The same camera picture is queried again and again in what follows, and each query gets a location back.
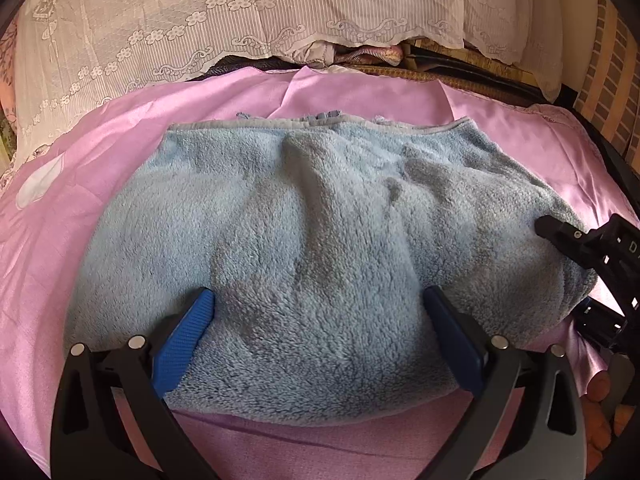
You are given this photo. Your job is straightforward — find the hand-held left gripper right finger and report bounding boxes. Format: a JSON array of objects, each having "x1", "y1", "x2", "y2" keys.
[{"x1": 422, "y1": 286, "x2": 588, "y2": 480}]

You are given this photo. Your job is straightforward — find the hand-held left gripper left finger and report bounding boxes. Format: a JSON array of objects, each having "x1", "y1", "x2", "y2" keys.
[{"x1": 50, "y1": 286, "x2": 217, "y2": 480}]

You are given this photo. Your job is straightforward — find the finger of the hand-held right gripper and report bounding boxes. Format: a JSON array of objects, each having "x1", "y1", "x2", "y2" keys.
[
  {"x1": 534, "y1": 215, "x2": 601, "y2": 267},
  {"x1": 574, "y1": 297, "x2": 630, "y2": 348}
]

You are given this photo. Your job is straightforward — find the blue fleece garment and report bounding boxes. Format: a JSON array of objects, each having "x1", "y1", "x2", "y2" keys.
[{"x1": 70, "y1": 109, "x2": 598, "y2": 428}]

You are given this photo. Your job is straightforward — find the person's right hand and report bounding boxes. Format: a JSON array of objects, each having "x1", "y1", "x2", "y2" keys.
[{"x1": 586, "y1": 374, "x2": 640, "y2": 480}]

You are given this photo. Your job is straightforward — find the pink bedsheet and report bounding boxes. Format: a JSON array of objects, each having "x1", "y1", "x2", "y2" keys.
[{"x1": 0, "y1": 67, "x2": 626, "y2": 480}]

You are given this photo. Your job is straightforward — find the orange checkered cushion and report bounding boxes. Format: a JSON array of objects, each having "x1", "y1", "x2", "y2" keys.
[{"x1": 574, "y1": 0, "x2": 640, "y2": 158}]

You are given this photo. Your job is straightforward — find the brown woven mat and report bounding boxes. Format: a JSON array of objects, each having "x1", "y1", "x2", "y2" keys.
[{"x1": 350, "y1": 42, "x2": 556, "y2": 103}]

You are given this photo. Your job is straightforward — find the pink striped cloth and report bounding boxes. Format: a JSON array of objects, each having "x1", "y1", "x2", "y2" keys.
[{"x1": 344, "y1": 42, "x2": 407, "y2": 67}]

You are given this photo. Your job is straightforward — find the dark folded cloth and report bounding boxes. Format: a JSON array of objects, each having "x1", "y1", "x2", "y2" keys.
[{"x1": 202, "y1": 54, "x2": 303, "y2": 82}]

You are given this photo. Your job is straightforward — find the pale grey folded cloth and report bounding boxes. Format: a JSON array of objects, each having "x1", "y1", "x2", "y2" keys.
[{"x1": 291, "y1": 41, "x2": 347, "y2": 67}]

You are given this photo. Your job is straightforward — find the white lace cover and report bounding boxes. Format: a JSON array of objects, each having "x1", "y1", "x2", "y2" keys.
[{"x1": 10, "y1": 0, "x2": 571, "y2": 173}]

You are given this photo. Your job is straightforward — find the pink floral quilt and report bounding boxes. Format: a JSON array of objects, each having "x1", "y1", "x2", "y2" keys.
[{"x1": 0, "y1": 15, "x2": 22, "y2": 128}]

